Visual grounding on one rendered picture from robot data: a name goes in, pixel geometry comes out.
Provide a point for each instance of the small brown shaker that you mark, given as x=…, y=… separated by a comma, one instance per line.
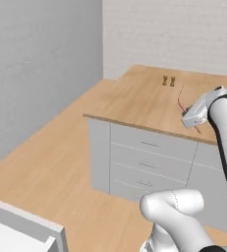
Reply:
x=164, y=80
x=172, y=81

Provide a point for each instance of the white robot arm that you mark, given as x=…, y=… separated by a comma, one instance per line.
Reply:
x=174, y=213

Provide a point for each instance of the grey cupboard door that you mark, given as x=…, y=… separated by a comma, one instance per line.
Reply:
x=210, y=183

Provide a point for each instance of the grey drawer front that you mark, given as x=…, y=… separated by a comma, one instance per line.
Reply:
x=124, y=173
x=170, y=144
x=124, y=154
x=124, y=189

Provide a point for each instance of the grey island cabinet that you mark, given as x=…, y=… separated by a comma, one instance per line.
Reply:
x=99, y=154

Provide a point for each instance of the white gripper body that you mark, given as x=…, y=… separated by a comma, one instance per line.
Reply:
x=196, y=114

